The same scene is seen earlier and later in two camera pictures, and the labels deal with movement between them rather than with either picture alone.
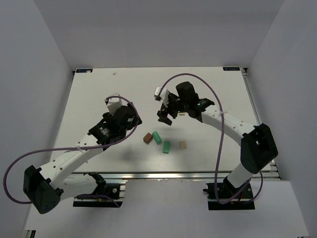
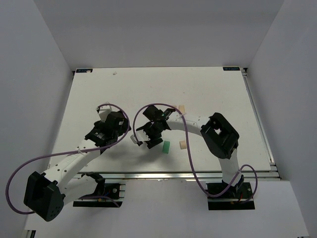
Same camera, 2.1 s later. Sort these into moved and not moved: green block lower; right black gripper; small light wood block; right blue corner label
Moved: right black gripper
Not moved: right blue corner label; small light wood block; green block lower
